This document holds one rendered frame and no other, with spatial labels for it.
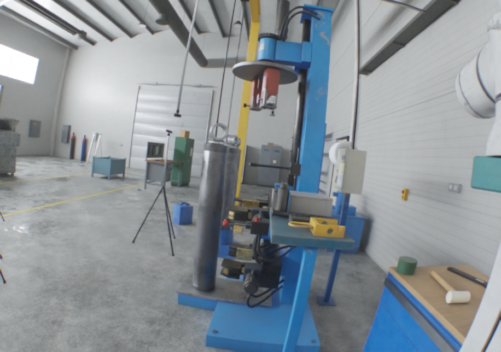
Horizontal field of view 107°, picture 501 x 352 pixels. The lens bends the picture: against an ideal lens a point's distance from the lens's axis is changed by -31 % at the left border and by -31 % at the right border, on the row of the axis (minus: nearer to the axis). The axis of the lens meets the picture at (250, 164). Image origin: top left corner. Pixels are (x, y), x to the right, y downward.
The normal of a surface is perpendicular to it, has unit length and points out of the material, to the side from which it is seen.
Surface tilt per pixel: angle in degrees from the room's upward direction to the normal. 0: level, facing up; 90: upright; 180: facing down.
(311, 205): 90
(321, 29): 90
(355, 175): 90
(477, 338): 90
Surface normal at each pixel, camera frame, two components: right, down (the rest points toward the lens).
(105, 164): -0.01, 0.04
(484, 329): -0.99, -0.11
